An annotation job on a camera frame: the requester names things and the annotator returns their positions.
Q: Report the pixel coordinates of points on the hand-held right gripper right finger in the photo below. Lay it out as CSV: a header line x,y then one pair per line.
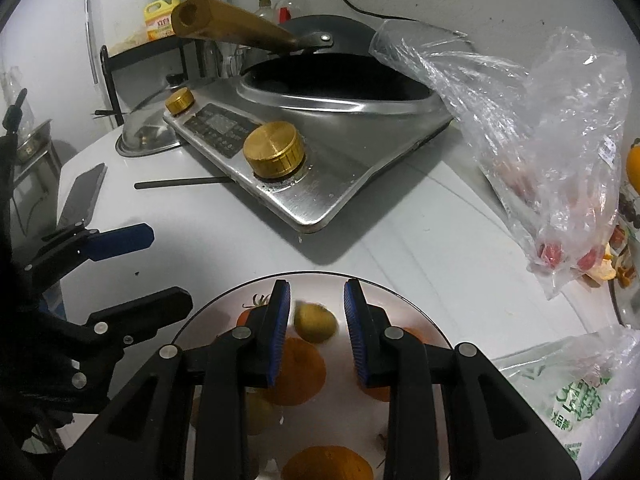
x,y
356,330

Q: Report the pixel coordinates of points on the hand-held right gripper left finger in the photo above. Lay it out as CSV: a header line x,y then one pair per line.
x,y
279,330

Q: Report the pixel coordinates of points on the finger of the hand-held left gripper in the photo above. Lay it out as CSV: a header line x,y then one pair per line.
x,y
145,312
120,242

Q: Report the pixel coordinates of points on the red cherry tomato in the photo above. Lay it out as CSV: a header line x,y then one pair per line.
x,y
247,317

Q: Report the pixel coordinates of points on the small yellow lemon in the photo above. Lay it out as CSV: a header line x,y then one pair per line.
x,y
315,322
262,412

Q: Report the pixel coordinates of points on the white plate with dark rim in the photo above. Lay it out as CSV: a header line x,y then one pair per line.
x,y
315,292

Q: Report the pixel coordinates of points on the printed plastic bag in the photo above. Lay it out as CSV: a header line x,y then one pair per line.
x,y
575,390

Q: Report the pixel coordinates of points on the smartphone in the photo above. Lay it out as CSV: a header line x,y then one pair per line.
x,y
80,195

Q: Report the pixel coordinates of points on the black stick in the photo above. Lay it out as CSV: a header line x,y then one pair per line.
x,y
175,183

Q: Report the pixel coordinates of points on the steel bowl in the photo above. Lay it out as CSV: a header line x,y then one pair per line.
x,y
32,147

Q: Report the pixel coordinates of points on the small gold cooker knob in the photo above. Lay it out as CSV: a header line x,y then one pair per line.
x,y
180,100

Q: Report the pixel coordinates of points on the steel induction cooker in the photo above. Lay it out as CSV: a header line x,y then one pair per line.
x,y
350,160

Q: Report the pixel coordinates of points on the large gold cooker knob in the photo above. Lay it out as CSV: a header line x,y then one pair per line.
x,y
272,147

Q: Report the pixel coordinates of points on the black metal rack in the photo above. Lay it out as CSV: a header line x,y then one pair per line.
x,y
145,55

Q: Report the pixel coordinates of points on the bagged cherry tomato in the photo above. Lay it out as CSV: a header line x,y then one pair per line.
x,y
587,259
550,254

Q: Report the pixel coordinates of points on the yellow detergent bottle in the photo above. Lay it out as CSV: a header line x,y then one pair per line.
x,y
160,22

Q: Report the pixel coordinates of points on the orange peel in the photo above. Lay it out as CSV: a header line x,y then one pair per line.
x,y
602,270

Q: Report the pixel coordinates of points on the dark oil bottle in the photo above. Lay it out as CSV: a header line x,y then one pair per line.
x,y
262,10

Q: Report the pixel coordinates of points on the clear plastic bag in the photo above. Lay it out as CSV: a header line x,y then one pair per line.
x,y
550,135

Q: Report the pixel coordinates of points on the small steel lidded pot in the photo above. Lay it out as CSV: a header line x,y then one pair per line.
x,y
632,305

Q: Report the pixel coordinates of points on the red-capped bottle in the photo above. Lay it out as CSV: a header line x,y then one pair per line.
x,y
290,5

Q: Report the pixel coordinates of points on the clear box of dark balls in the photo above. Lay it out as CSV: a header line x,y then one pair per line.
x,y
631,210

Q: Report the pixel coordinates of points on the large orange with leaf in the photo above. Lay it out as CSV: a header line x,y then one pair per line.
x,y
634,167

